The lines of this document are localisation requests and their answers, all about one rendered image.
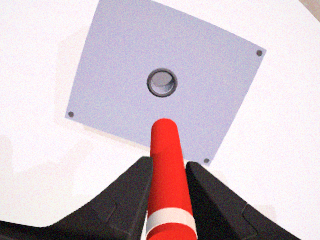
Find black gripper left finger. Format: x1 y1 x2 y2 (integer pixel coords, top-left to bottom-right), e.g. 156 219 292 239
0 156 153 240

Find grey sloped panel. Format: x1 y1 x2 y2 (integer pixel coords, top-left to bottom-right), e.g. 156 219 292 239
65 0 267 167

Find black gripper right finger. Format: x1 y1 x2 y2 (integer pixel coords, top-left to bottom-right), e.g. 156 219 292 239
184 160 301 240

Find red peg with white band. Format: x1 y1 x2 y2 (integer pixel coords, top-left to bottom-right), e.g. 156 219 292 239
145 119 197 240

